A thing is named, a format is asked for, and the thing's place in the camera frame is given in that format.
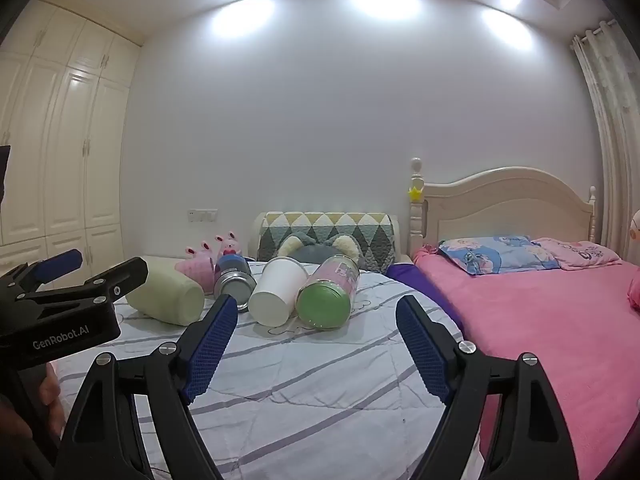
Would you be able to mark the purple bed sheet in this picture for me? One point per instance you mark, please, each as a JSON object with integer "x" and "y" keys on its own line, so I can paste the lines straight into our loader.
{"x": 408, "y": 274}

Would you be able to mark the triangle pattern quilted headboard cover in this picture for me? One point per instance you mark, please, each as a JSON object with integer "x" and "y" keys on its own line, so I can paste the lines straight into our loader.
{"x": 376, "y": 234}

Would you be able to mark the blue cartoon pillow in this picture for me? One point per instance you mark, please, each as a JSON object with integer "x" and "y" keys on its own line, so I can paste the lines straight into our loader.
{"x": 497, "y": 255}

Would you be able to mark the pink plush bunny slipper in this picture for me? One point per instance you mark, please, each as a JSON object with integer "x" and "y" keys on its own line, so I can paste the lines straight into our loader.
{"x": 199, "y": 266}

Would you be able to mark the grey bear plush toy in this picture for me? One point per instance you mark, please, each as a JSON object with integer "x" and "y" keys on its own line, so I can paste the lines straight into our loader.
{"x": 305, "y": 249}

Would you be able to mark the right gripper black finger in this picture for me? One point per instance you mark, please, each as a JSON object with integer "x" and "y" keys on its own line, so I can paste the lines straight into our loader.
{"x": 107, "y": 286}

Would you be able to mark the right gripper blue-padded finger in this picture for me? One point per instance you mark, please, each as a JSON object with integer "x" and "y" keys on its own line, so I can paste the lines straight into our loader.
{"x": 28, "y": 277}

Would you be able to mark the white striped quilt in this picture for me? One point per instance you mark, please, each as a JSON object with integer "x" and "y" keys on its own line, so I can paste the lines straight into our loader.
{"x": 292, "y": 402}

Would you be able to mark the pink blanket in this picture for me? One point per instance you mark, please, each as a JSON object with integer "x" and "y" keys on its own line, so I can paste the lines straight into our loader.
{"x": 584, "y": 329}

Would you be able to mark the wall socket panel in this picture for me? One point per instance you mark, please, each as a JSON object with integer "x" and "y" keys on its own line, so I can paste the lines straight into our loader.
{"x": 202, "y": 215}

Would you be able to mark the pink cartoon pillow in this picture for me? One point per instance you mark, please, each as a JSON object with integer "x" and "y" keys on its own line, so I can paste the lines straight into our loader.
{"x": 583, "y": 255}

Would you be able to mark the person's hand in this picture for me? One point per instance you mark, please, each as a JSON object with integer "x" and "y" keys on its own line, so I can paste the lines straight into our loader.
{"x": 31, "y": 407}

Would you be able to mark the cream wardrobe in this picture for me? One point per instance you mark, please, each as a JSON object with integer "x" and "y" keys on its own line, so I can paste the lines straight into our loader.
{"x": 65, "y": 84}

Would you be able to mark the white paper cup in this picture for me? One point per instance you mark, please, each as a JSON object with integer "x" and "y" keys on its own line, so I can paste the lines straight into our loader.
{"x": 274, "y": 296}

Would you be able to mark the pink green tin can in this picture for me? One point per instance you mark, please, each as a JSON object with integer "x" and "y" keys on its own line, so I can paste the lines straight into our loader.
{"x": 325, "y": 301}

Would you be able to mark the light patterned curtain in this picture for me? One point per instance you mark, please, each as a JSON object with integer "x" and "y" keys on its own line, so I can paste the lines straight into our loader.
{"x": 610, "y": 66}

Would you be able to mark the blue silver tin can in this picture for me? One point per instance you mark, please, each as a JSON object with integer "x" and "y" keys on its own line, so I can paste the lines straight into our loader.
{"x": 234, "y": 278}

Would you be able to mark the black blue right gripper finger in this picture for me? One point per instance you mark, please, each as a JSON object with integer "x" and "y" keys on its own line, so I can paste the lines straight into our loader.
{"x": 102, "y": 438}
{"x": 530, "y": 439}

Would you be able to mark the yellow star sticker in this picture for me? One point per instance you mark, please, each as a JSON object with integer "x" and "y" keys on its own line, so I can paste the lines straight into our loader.
{"x": 415, "y": 194}

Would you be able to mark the cream wooden headboard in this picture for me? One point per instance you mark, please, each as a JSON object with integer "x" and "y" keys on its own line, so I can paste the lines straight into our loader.
{"x": 502, "y": 201}

